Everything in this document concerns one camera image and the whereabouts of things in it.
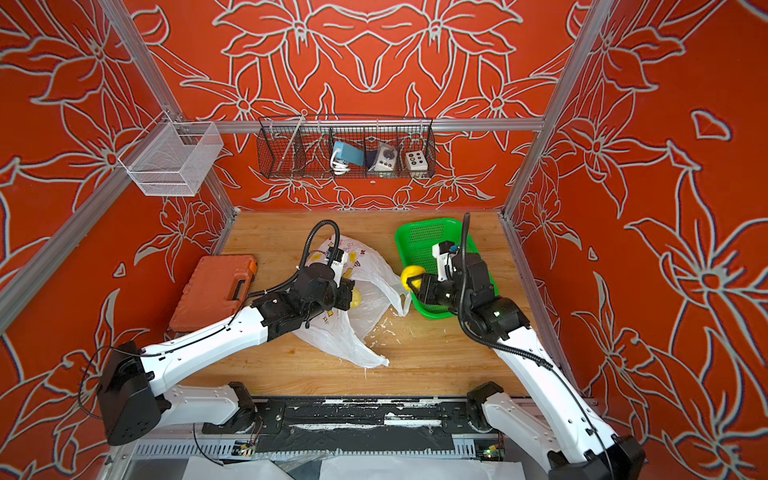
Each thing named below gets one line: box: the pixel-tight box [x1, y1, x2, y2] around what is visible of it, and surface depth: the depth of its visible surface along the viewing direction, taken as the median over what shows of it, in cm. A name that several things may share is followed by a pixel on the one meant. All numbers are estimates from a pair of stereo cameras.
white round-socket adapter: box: [368, 142, 398, 172], surface depth 93 cm
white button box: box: [405, 150, 428, 171], surface depth 97 cm
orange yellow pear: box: [401, 265, 427, 291], surface depth 73 cm
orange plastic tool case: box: [169, 255, 258, 332], surface depth 95 cm
